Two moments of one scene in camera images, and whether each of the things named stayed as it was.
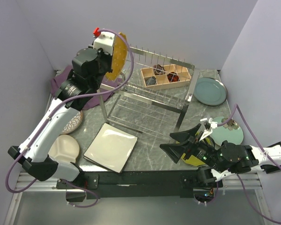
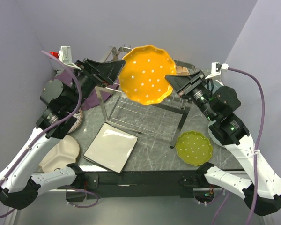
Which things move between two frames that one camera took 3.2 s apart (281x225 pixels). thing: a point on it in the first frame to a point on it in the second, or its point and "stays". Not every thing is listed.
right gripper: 173,151 to 178,82
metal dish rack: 153,93 stays
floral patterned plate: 72,124 stays
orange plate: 119,55 to 142,78
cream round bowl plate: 64,148 stays
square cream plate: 111,146 stays
